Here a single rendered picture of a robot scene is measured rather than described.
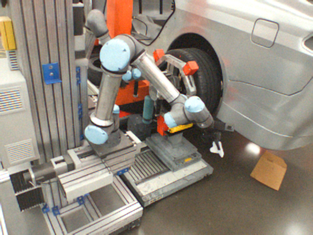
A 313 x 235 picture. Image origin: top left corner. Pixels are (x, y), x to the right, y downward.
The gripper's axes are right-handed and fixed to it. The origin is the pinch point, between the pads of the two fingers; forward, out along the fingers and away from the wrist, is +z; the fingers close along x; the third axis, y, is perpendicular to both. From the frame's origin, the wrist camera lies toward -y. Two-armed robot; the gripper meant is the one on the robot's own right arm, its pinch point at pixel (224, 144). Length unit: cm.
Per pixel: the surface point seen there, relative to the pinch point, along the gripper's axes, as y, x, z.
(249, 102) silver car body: -5, -50, 25
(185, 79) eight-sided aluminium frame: 36, -63, 1
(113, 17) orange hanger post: 79, -96, -54
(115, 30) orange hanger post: 82, -91, -46
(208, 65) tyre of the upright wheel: 22, -82, 8
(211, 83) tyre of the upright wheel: 22, -69, 17
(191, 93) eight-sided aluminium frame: 34, -56, 10
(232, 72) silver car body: 3, -68, 10
